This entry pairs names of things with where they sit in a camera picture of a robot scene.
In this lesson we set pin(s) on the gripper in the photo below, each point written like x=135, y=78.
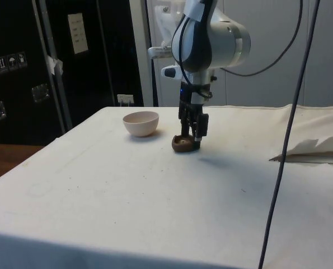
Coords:
x=186, y=93

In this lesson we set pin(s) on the brown cup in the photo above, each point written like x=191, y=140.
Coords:
x=180, y=148

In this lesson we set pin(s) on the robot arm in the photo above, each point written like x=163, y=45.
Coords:
x=227, y=42

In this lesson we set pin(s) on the white bowl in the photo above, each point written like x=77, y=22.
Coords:
x=141, y=126

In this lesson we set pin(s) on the white power socket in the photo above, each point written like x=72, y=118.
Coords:
x=125, y=99

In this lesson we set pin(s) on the pale locker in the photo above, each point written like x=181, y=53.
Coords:
x=144, y=28
x=267, y=92
x=327, y=70

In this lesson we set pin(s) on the black cabinet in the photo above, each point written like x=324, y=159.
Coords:
x=15, y=33

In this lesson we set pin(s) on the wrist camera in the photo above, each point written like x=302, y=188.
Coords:
x=171, y=71

